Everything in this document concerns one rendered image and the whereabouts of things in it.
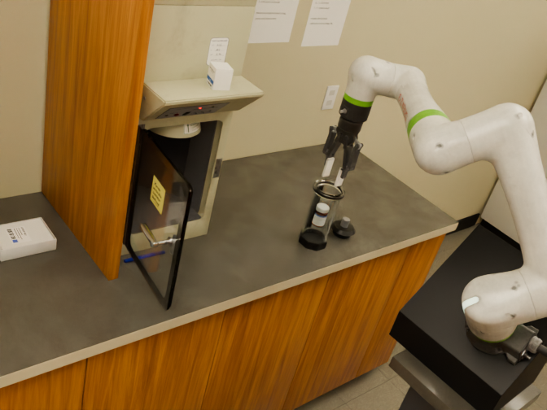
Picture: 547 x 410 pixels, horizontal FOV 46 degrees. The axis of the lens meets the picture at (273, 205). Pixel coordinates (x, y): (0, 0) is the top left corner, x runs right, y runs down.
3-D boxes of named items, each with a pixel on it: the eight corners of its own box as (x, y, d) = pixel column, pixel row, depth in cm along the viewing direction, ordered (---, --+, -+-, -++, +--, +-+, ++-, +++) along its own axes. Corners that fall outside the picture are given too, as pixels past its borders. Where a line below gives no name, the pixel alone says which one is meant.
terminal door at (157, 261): (127, 245, 191) (143, 126, 171) (168, 313, 171) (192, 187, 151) (124, 246, 191) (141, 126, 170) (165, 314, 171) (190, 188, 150)
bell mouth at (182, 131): (130, 113, 192) (133, 96, 189) (181, 108, 203) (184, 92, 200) (160, 141, 181) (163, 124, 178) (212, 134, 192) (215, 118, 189)
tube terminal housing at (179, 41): (83, 211, 209) (104, -29, 169) (168, 194, 229) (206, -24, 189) (118, 256, 194) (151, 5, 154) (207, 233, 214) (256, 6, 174)
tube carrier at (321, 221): (291, 233, 224) (307, 182, 213) (313, 227, 230) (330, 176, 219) (311, 251, 217) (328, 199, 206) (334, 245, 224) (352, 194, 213)
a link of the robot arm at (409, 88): (414, 104, 164) (400, 142, 170) (457, 114, 166) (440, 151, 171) (392, 55, 195) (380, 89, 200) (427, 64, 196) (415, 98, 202)
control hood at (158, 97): (137, 116, 170) (141, 81, 165) (234, 106, 190) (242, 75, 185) (158, 137, 163) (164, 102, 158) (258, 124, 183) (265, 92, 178)
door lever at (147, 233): (157, 226, 169) (158, 218, 168) (172, 248, 163) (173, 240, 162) (137, 229, 166) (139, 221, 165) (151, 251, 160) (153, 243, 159)
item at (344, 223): (324, 228, 233) (329, 214, 230) (341, 224, 239) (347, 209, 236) (340, 243, 228) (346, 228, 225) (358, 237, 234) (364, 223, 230)
